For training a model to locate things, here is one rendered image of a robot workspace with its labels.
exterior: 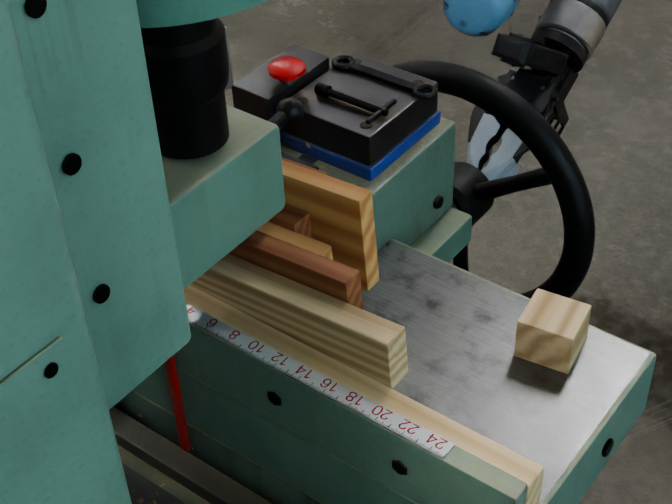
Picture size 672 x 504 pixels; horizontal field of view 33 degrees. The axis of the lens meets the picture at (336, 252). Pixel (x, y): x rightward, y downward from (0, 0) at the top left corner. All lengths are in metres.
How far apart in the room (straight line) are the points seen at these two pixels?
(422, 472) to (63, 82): 0.32
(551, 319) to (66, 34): 0.41
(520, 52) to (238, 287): 0.58
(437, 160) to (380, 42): 2.07
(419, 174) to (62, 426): 0.44
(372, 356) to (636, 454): 1.28
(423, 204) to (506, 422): 0.24
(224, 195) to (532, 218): 1.71
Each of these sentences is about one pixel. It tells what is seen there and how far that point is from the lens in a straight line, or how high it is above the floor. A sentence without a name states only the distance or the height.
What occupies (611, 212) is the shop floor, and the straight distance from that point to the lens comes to 2.43.
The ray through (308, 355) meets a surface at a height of 0.95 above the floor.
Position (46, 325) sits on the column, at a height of 1.13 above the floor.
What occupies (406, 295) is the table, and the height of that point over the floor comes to 0.90.
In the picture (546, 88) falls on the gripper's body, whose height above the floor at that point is 0.79.
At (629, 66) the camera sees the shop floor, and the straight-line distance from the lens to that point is 2.94.
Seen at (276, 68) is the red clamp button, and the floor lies 1.02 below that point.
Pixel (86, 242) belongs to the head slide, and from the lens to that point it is 0.58.
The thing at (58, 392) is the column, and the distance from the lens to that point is 0.55.
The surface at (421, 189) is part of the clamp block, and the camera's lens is 0.92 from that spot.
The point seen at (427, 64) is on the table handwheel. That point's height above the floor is 0.95.
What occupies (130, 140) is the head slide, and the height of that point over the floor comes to 1.16.
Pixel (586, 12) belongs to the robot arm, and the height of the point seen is 0.84.
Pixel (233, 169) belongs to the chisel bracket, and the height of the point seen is 1.06.
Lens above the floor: 1.48
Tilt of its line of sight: 40 degrees down
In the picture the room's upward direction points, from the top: 3 degrees counter-clockwise
